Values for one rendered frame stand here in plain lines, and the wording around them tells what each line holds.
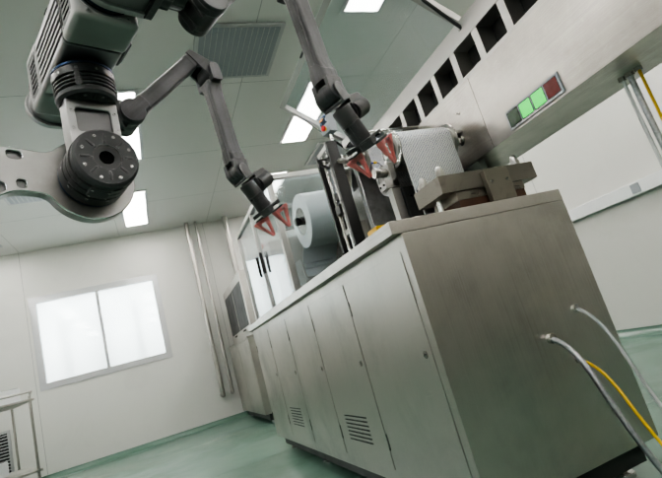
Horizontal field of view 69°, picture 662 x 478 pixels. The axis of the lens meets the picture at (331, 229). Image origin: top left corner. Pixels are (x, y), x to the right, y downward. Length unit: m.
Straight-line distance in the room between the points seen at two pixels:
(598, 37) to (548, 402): 1.03
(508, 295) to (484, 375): 0.25
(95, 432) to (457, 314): 6.05
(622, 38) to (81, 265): 6.67
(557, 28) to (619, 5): 0.20
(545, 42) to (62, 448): 6.60
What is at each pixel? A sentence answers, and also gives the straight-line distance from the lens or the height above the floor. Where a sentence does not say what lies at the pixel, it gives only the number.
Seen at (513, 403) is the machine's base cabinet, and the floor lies 0.33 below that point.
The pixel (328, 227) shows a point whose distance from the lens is 2.73.
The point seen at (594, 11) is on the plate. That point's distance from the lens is 1.65.
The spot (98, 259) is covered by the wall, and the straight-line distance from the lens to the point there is 7.26.
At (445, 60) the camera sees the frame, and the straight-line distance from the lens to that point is 2.14.
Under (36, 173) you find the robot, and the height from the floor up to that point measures 1.14.
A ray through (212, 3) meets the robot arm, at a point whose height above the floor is 1.40.
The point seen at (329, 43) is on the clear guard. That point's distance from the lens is 2.39.
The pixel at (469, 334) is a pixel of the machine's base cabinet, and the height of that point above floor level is 0.54.
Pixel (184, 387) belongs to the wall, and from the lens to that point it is 6.99.
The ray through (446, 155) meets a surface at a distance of 1.90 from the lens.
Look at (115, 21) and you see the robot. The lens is 1.19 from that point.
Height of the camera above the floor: 0.62
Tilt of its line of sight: 13 degrees up
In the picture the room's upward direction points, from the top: 16 degrees counter-clockwise
